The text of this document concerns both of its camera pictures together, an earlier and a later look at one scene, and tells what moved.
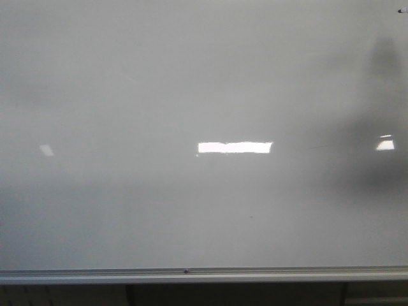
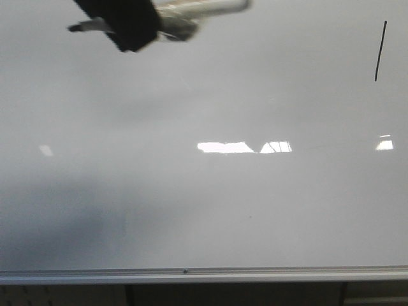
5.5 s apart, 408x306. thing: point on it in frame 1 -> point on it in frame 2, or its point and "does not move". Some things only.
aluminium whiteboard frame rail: [204, 275] does not move
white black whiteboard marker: [403, 10] -> [176, 20]
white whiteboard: [203, 134] does not move
